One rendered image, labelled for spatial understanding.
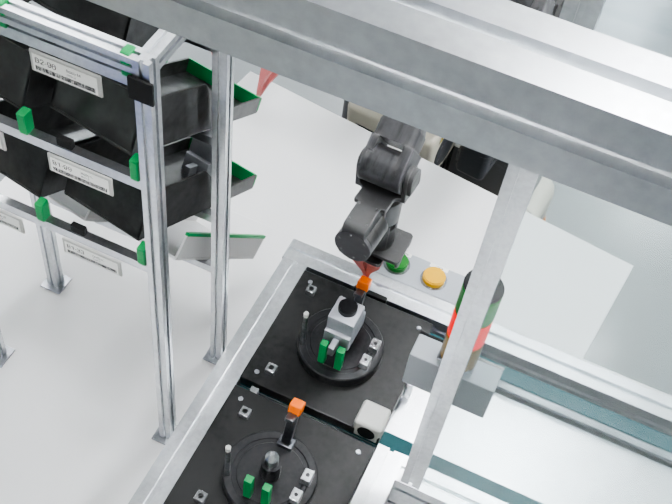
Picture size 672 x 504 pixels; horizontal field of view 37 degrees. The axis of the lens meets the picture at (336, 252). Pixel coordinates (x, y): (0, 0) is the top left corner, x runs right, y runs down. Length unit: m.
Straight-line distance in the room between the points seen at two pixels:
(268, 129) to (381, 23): 1.70
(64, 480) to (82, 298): 0.35
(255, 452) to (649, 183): 1.16
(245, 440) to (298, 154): 0.73
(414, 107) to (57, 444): 1.33
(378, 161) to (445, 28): 1.00
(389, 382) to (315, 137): 0.66
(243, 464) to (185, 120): 0.53
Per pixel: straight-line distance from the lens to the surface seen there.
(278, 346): 1.65
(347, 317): 1.55
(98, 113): 1.25
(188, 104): 1.28
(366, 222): 1.42
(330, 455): 1.56
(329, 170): 2.05
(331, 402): 1.61
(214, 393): 1.62
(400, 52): 0.42
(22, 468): 1.69
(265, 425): 1.58
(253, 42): 0.46
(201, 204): 1.44
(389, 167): 1.42
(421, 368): 1.36
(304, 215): 1.97
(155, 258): 1.29
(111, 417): 1.72
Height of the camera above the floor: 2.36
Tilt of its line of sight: 51 degrees down
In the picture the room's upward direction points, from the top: 9 degrees clockwise
